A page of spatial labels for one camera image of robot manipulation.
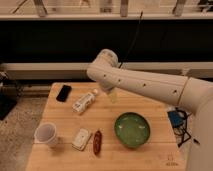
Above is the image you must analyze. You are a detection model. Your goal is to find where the white plastic bottle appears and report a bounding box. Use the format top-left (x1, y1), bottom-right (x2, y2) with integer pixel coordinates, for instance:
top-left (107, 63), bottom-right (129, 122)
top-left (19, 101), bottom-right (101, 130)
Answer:
top-left (72, 89), bottom-right (98, 114)

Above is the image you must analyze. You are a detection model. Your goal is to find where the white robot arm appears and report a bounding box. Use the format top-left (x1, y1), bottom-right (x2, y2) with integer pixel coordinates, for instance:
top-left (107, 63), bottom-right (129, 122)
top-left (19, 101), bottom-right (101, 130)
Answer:
top-left (87, 49), bottom-right (213, 171)

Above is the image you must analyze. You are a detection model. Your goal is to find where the green bowl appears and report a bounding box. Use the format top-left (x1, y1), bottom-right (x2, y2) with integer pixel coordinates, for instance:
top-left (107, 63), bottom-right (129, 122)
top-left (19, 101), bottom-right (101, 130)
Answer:
top-left (114, 112), bottom-right (151, 149)

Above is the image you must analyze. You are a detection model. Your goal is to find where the black smartphone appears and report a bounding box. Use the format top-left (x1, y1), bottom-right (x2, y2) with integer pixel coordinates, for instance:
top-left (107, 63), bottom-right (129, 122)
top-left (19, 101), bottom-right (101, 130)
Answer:
top-left (56, 85), bottom-right (72, 102)

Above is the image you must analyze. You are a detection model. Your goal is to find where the brown sausage toy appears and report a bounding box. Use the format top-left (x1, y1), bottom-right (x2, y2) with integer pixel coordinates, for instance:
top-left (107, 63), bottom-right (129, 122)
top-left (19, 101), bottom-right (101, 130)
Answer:
top-left (93, 131), bottom-right (102, 155)

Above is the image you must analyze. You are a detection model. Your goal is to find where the white rectangular box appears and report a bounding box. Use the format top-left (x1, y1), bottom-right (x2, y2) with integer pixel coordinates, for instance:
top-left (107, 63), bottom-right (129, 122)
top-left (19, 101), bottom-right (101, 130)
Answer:
top-left (72, 128), bottom-right (92, 151)

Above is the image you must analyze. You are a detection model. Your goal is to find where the blue connector box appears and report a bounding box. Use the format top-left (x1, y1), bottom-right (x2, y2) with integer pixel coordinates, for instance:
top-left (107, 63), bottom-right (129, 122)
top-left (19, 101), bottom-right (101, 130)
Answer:
top-left (168, 111), bottom-right (183, 128)

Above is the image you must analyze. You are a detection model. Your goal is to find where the white plastic cup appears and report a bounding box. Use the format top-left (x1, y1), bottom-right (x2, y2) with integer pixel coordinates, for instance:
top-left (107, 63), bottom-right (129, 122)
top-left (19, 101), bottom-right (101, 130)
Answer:
top-left (34, 122), bottom-right (58, 148)

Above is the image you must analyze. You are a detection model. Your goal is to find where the black equipment at left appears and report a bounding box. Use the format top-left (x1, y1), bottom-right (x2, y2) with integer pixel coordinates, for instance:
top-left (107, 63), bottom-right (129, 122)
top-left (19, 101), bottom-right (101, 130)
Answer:
top-left (0, 72), bottom-right (20, 120)

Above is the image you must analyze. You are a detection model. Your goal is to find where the black hanging cable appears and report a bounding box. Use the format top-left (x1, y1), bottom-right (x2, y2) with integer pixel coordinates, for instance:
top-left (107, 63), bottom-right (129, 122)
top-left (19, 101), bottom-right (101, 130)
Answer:
top-left (119, 10), bottom-right (145, 69)

